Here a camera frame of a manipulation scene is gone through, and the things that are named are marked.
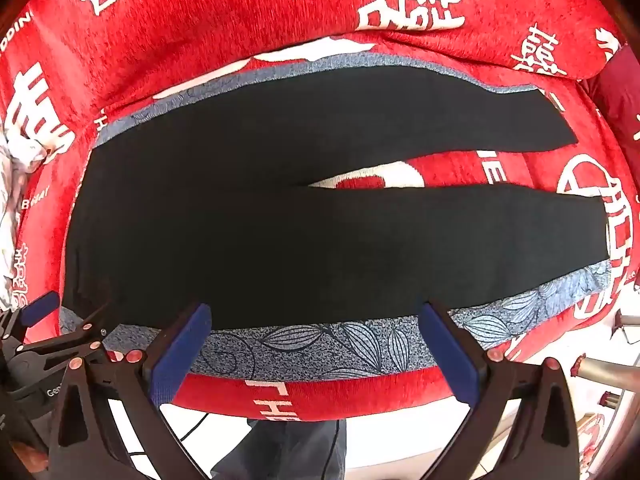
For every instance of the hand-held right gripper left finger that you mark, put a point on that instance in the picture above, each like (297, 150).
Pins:
(180, 355)

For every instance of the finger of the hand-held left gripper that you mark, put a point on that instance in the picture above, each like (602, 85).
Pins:
(42, 307)
(75, 342)

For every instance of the person's grey trouser leg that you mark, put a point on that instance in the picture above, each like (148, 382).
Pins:
(280, 450)

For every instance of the black pants with blue trim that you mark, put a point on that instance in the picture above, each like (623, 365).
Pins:
(280, 240)

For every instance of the red printed blanket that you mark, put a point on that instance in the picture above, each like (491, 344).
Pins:
(240, 15)

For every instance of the white floral cloth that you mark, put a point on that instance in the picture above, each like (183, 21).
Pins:
(12, 185)

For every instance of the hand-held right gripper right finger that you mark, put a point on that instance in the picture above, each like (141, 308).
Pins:
(450, 355)

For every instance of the metal tube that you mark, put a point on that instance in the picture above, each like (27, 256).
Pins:
(607, 372)

